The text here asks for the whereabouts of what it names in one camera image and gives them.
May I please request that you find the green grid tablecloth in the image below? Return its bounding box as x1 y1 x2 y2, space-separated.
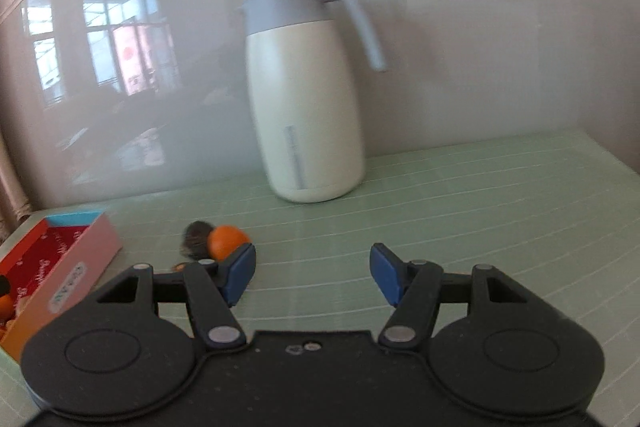
0 129 640 427

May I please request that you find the colourful cardboard box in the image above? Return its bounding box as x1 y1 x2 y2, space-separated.
0 208 124 362

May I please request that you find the white thermos jug grey lid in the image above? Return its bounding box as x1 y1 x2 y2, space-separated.
237 0 388 204

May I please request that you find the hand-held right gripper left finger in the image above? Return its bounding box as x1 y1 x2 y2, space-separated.
95 244 257 350

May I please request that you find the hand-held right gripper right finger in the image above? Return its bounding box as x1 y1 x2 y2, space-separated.
370 243 531 350

